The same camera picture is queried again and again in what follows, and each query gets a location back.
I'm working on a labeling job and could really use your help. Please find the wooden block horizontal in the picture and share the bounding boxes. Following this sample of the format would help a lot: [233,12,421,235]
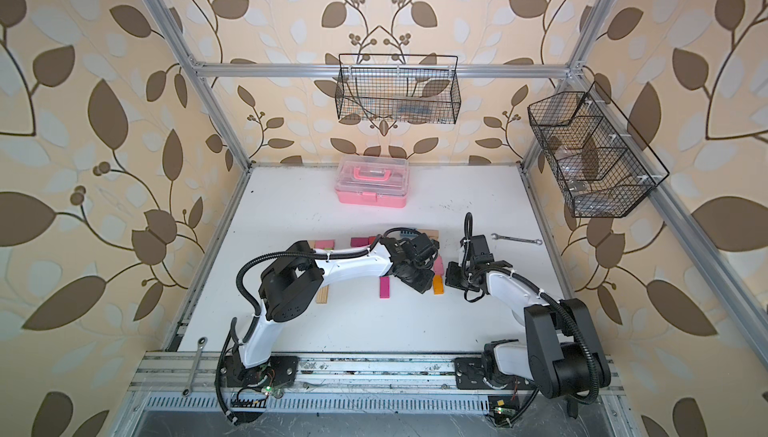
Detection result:
[420,229,440,241]

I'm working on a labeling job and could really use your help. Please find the light pink block top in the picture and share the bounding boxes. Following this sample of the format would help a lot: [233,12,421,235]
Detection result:
[433,256,445,276]

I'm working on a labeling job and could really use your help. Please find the light pink block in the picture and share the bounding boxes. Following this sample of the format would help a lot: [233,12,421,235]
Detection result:
[314,239,335,250]
[433,256,445,276]

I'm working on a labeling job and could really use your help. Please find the orange block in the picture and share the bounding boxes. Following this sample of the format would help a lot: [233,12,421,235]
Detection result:
[432,275,445,295]

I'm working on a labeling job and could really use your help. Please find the magenta block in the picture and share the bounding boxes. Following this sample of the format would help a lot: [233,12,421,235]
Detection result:
[350,237,369,247]
[379,276,391,299]

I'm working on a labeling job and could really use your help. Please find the wooden block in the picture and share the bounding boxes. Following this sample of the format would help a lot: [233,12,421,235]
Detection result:
[315,286,329,304]

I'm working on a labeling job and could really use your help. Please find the magenta block bottom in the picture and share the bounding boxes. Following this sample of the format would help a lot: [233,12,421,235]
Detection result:
[379,276,391,299]

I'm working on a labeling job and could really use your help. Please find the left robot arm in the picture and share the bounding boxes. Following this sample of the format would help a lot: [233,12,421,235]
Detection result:
[218,227,440,384]

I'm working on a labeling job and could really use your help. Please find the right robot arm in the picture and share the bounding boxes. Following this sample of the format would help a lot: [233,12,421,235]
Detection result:
[445,213,611,405]

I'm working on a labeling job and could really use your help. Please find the silver wrench on table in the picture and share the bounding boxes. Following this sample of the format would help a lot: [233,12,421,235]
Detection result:
[491,233,543,246]

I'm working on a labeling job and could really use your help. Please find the pink plastic storage box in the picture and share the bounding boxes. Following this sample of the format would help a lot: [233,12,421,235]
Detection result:
[334,155,409,208]

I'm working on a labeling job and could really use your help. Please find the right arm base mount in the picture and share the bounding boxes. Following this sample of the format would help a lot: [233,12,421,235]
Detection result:
[453,357,534,392]

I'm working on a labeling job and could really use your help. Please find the black wire basket back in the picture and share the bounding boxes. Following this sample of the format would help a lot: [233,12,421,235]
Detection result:
[333,52,462,124]

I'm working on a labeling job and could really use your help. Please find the black wire basket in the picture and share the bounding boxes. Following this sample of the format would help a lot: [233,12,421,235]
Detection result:
[333,52,462,124]
[527,83,669,218]

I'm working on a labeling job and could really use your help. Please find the black wire basket right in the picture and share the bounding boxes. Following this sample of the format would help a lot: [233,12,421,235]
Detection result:
[527,83,669,218]

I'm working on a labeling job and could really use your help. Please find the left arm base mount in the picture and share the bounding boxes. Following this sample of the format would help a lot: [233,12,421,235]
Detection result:
[215,353,299,400]

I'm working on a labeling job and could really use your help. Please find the silver wrench on rail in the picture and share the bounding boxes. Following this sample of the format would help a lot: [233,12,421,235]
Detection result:
[181,336,208,398]

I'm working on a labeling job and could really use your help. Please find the aluminium frame rail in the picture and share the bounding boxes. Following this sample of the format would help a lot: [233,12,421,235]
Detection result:
[111,351,639,436]

